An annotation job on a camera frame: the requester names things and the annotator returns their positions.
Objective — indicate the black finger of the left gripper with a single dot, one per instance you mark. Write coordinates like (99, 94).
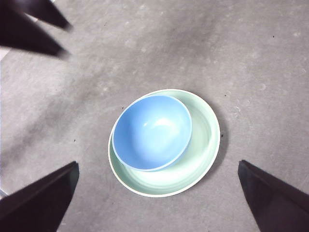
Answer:
(24, 36)
(46, 13)

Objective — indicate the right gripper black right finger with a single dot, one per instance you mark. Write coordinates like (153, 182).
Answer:
(282, 207)

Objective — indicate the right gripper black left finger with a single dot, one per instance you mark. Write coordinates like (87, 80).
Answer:
(36, 207)

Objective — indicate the pale green plate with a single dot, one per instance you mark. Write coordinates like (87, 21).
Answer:
(200, 154)

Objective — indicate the blue ribbed bowl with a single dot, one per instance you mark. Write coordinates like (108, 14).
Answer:
(149, 135)

